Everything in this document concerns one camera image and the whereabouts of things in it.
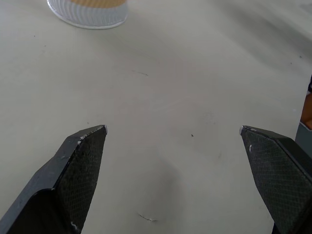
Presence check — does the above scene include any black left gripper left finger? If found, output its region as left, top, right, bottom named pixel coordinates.
left=0, top=125, right=109, bottom=234

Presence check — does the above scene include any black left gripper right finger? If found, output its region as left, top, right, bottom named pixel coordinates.
left=239, top=125, right=312, bottom=234

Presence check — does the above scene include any clear ribbed plastic container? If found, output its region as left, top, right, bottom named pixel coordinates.
left=46, top=0, right=129, bottom=30

